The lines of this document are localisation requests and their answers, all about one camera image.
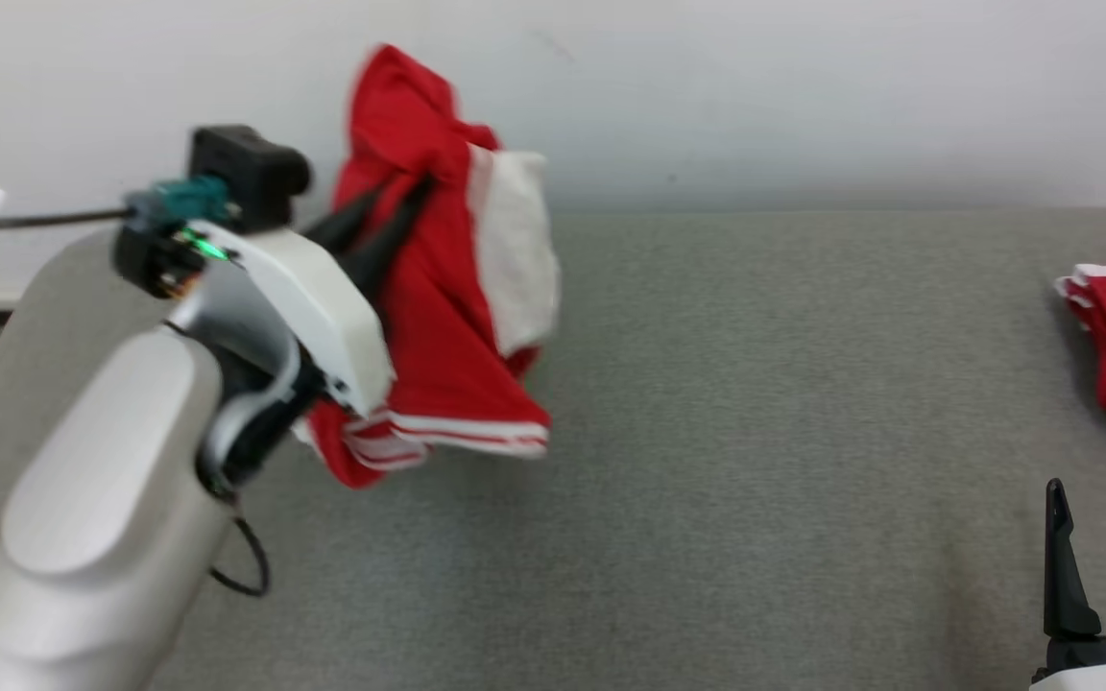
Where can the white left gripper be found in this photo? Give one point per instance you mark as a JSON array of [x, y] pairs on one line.
[[323, 307]]

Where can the red white-trimmed jersey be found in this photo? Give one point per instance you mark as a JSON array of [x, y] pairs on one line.
[[438, 317]]

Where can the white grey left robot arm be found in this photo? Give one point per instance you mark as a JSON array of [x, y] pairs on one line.
[[102, 480]]

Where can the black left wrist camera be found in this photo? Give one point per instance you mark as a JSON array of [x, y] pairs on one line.
[[251, 173]]

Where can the teal left camera connector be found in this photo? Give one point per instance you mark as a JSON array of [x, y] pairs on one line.
[[188, 200]]

